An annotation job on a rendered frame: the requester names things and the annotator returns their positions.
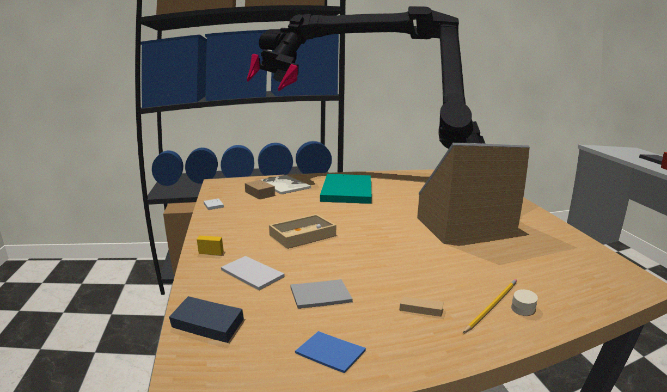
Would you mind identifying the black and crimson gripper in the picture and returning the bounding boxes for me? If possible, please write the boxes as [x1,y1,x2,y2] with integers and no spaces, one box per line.
[247,42,299,91]

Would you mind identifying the cream short cylinder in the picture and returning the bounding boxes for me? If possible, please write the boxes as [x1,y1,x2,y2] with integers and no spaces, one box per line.
[512,289,538,310]
[511,303,537,316]

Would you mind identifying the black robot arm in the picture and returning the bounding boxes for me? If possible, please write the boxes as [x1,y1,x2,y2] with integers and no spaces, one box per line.
[259,7,485,149]

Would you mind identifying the teal flat rectangular block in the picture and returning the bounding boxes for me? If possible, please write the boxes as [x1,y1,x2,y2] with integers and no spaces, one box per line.
[320,174,371,204]

